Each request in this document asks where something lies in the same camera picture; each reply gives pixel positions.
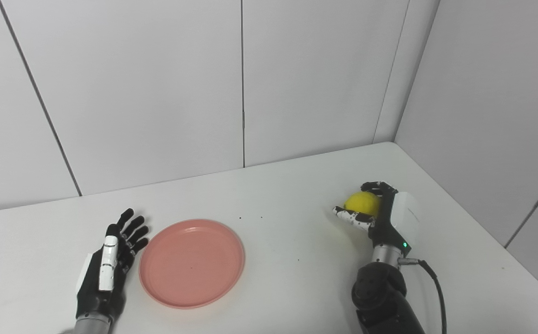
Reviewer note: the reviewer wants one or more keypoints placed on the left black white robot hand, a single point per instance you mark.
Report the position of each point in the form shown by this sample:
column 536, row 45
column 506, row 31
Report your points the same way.
column 104, row 278

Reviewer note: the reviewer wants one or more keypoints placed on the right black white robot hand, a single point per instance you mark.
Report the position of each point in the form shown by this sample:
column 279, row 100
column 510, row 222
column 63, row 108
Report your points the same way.
column 392, row 222

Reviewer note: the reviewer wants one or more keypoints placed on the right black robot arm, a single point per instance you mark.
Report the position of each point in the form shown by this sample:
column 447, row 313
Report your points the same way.
column 382, row 292

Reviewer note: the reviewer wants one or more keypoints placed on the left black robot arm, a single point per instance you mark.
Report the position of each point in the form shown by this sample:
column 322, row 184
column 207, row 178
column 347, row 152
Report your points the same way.
column 90, row 327

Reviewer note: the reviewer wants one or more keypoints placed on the yellow lemon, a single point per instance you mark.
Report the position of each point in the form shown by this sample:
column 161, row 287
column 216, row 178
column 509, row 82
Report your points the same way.
column 361, row 204

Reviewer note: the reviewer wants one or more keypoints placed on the pink round plate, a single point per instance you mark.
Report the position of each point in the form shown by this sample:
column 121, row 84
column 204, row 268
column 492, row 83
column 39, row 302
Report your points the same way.
column 192, row 263

